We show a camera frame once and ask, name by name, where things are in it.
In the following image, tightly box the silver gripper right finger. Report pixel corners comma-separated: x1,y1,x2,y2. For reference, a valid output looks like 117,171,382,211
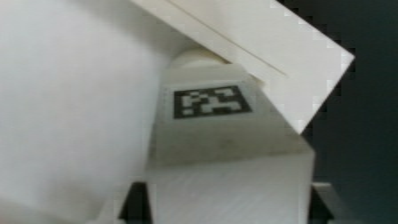
307,182,351,224

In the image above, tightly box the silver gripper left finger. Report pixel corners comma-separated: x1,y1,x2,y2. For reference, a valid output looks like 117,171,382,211
119,182,149,224

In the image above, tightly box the white leg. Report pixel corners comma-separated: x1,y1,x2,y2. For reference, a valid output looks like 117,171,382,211
145,49,314,224

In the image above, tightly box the white square tabletop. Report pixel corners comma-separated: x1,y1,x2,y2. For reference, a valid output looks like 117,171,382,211
0,0,353,224

